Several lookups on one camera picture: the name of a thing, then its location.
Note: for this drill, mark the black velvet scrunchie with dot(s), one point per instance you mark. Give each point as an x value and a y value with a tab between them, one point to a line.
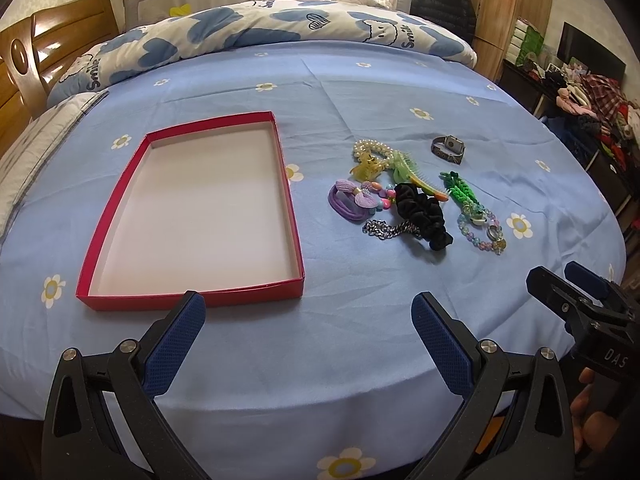
423	212

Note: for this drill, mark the clear hair comb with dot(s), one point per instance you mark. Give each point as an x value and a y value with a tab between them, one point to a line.
415	178

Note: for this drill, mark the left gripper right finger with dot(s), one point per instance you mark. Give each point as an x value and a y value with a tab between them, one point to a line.
514	419

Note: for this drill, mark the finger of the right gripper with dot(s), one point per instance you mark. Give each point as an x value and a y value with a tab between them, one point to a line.
601	289
562	298

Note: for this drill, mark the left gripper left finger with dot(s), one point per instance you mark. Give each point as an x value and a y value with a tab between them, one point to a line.
102	421

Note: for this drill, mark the blue heart patterned duvet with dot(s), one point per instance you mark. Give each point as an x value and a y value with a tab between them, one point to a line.
248	24

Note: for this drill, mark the black jacket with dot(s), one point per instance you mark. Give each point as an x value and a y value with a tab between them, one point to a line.
457	16

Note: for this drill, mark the pile of clothes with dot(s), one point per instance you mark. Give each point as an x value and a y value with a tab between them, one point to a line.
591	114

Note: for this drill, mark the white striped pillow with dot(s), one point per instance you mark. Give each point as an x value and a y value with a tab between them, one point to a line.
34	146

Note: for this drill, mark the red shallow box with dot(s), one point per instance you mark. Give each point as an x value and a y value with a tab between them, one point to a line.
203	206

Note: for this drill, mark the black monitor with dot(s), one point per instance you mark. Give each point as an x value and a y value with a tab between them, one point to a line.
577	45

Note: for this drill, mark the wooden wardrobe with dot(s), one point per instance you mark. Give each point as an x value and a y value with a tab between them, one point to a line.
505	5

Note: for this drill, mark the right hand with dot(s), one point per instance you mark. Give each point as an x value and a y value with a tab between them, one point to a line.
606	447

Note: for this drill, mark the wooden headboard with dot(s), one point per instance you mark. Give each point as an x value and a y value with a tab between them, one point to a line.
36	52

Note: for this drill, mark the yellow hair claw clip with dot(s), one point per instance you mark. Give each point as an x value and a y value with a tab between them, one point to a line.
369	167

